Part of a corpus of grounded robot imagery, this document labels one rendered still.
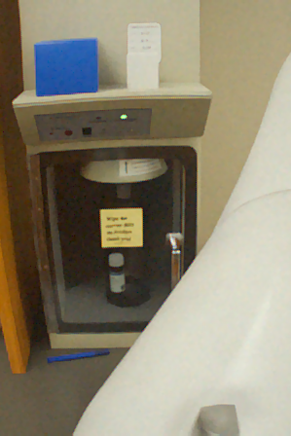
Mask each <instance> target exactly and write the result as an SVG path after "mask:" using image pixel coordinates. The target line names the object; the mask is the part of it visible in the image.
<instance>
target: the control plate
mask: <svg viewBox="0 0 291 436"><path fill-rule="evenodd" d="M122 115H127V117H126V118H125V119H122V118H121V116H122ZM151 115H152V109H125V110H92V111H89V112H66V113H60V114H46V115H34V116H35V122H36V125H37V128H38V133H39V137H40V140H41V141H58V140H63V139H88V138H92V137H117V136H147V135H150V124H151ZM95 117H100V119H99V120H95V119H94V118H95ZM82 127H91V135H83V134H82ZM115 127H119V128H120V129H119V131H116V130H115ZM130 127H134V130H133V131H131V130H130V129H129V128H130ZM102 128H105V129H106V130H105V131H104V132H103V131H101V129H102ZM66 130H71V131H72V132H73V133H72V134H71V135H68V136H66V135H65V134H64V132H65V131H66ZM50 132H54V133H55V134H54V135H49V133H50Z"/></svg>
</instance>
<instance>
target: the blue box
mask: <svg viewBox="0 0 291 436"><path fill-rule="evenodd" d="M34 50H35V52H34V58H35V59H34V60H35V74H36V77H35V82H36V95H37V96H39V97H42V96H49V95H67V94H75V93H91V92H97V89H98V87H99V72H98V62H99V56H98V41H97V37H90V38H67V39H63V40H45V41H42V42H39V43H36V44H34Z"/></svg>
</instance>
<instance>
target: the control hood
mask: <svg viewBox="0 0 291 436"><path fill-rule="evenodd" d="M212 97H213V92H212V91H211V90H210V89H208V88H206V87H204V86H203V85H202V84H201V83H188V82H174V83H159V88H158V89H130V90H128V89H127V84H101V85H99V87H98V89H97V92H91V93H75V94H67V95H49V96H42V97H39V96H37V95H36V89H34V90H32V91H24V92H23V93H22V94H20V95H19V96H18V97H17V98H16V99H15V100H14V101H13V108H14V110H15V115H16V117H17V120H18V126H19V129H20V133H21V136H22V139H23V143H24V144H25V145H38V144H40V143H60V142H68V141H88V140H96V139H126V138H155V137H185V136H197V137H202V136H203V134H204V131H205V124H206V121H207V117H208V114H209V111H210V108H209V107H210V104H211V101H212ZM125 109H152V115H151V124H150V135H147V136H117V137H92V138H88V139H63V140H58V141H41V140H40V137H39V133H38V128H37V125H36V122H35V116H34V115H46V114H60V113H66V112H89V111H92V110H125Z"/></svg>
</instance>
